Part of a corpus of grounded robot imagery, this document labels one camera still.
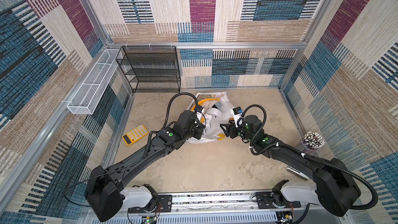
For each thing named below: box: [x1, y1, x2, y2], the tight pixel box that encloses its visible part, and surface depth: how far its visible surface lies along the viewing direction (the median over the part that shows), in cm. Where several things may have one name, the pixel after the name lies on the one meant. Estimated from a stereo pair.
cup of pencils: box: [301, 131, 325, 151], surface depth 76 cm
